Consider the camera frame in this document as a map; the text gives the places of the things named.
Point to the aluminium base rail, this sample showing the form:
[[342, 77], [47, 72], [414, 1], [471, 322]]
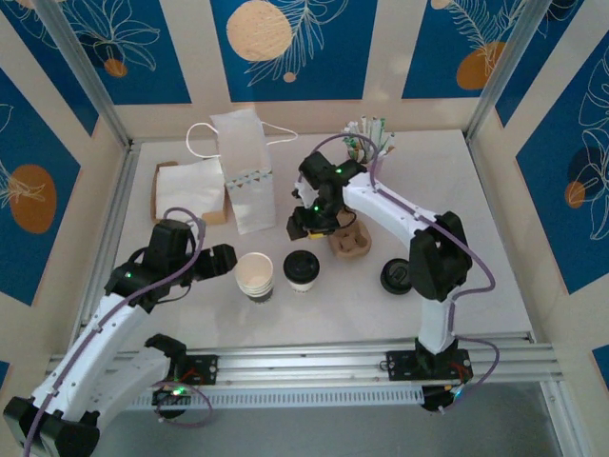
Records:
[[304, 362]]

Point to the aluminium frame post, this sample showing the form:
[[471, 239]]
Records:
[[82, 62], [509, 62]]

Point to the black plastic cup lid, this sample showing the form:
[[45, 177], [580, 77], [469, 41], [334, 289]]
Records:
[[301, 265]]

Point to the cardboard cup carrier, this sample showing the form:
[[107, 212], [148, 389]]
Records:
[[352, 243]]

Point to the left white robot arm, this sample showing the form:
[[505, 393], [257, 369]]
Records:
[[81, 347]]

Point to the wrapped straws bundle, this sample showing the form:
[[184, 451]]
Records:
[[368, 131]]

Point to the stack of paper cups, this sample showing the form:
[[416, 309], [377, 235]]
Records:
[[254, 281]]

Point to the cardboard napkin box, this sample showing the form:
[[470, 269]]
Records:
[[214, 217]]

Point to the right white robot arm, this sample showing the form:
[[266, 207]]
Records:
[[395, 209]]

